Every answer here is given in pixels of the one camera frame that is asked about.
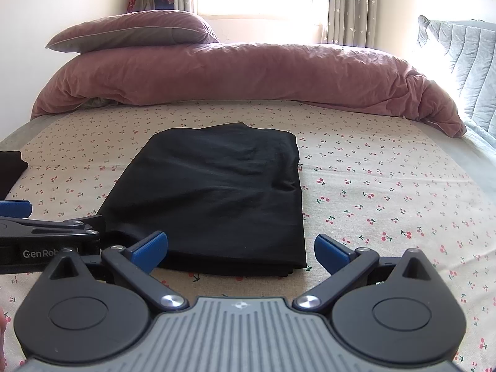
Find black pants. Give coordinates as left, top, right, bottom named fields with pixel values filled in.
left=97, top=122, right=309, bottom=278

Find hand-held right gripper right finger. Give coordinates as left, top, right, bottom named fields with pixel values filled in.
left=292, top=234, right=433, bottom=313

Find cherry print bed sheet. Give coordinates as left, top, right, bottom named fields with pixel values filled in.
left=0, top=99, right=496, bottom=372

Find grey quilted blanket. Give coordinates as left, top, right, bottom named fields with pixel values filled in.
left=417, top=15, right=496, bottom=152

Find pink duvet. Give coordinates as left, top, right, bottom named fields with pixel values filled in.
left=30, top=41, right=467, bottom=139

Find pink and grey pillow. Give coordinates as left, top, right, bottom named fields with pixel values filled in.
left=45, top=11, right=220, bottom=54

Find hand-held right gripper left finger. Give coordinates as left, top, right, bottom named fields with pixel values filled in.
left=46, top=231, right=187, bottom=313

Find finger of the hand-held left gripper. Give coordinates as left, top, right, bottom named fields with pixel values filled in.
left=0, top=215, right=107, bottom=246
left=0, top=200, right=33, bottom=218

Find dark cloth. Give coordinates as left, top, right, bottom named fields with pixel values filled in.
left=0, top=150, right=29, bottom=201

